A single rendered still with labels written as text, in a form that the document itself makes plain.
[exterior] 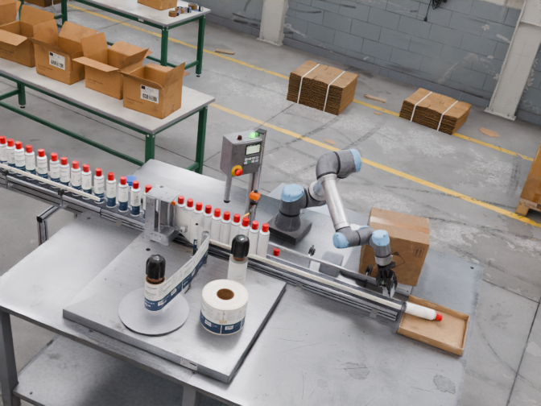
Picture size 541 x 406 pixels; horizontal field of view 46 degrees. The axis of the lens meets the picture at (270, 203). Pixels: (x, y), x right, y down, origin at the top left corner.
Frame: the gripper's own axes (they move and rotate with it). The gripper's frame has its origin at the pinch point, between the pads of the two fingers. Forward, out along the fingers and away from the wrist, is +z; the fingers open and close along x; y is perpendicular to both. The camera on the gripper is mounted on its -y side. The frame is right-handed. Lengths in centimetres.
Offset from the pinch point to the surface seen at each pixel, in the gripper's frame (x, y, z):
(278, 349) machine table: -38, 50, -4
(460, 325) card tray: 30.1, -6.8, 20.7
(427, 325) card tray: 16.2, 0.9, 15.6
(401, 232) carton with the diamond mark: 2.5, -25.5, -19.9
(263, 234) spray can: -58, 2, -34
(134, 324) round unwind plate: -91, 73, -30
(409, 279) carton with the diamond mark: 4.4, -22.1, 5.3
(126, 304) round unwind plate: -100, 64, -33
